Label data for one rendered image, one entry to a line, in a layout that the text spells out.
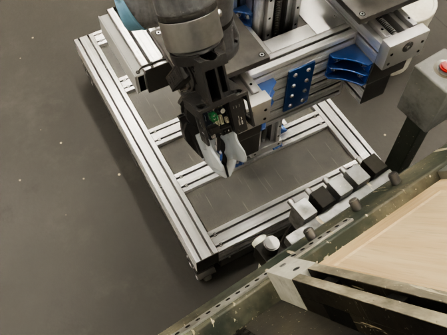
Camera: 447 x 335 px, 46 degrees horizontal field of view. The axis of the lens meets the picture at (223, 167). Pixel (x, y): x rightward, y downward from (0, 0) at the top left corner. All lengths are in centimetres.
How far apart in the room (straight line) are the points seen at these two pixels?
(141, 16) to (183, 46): 53
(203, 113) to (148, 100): 165
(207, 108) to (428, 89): 97
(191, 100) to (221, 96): 5
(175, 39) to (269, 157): 152
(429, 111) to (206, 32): 102
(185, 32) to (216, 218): 140
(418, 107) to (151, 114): 114
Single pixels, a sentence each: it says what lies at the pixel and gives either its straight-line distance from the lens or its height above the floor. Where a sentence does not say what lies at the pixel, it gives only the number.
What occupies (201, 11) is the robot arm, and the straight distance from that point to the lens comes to 64.
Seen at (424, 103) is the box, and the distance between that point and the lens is 157.
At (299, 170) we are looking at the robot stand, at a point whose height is 21.
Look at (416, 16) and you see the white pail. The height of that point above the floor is 36.
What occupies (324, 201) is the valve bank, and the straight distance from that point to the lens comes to 141.
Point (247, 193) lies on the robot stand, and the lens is 204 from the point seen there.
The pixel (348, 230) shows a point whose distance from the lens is 123.
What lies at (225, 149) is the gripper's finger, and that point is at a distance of 77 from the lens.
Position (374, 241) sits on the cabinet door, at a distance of 118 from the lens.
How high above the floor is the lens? 198
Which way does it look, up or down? 58 degrees down
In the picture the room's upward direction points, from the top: straight up
